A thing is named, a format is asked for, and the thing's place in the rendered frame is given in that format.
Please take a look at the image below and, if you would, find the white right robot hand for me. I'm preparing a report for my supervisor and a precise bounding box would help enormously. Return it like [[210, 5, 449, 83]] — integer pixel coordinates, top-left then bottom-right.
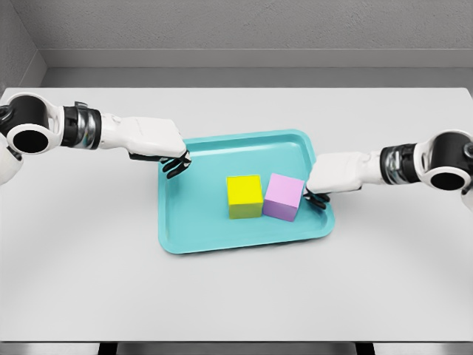
[[302, 151, 363, 211]]

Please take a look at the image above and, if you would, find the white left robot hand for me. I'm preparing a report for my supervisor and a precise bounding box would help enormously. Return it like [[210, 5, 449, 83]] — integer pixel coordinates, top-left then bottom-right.
[[123, 117, 192, 180]]

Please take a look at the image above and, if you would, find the pink cube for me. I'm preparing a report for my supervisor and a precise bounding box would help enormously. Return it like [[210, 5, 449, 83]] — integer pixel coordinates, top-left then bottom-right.
[[262, 172, 306, 223]]

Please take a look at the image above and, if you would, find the yellow cube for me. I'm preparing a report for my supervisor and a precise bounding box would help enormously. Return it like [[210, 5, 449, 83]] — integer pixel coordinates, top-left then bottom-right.
[[225, 175, 264, 221]]

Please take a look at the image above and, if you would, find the teal plastic tray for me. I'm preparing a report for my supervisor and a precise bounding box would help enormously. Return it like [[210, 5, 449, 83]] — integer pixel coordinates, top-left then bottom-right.
[[157, 128, 336, 256]]

